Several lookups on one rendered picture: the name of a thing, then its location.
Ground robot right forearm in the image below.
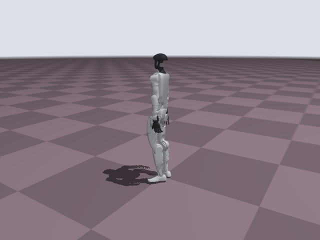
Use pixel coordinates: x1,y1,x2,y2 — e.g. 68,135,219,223
162,95,169,112

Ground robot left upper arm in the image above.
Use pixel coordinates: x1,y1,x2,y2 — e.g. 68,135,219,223
150,74,160,100

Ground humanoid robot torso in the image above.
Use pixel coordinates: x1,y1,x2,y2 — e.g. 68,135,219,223
151,70,169,121

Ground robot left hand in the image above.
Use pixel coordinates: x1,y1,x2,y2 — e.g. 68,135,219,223
152,115,163,133

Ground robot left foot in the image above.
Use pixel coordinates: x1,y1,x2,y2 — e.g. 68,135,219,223
147,174,167,182

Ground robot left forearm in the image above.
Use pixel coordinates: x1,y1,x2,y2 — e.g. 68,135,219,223
151,95,159,121

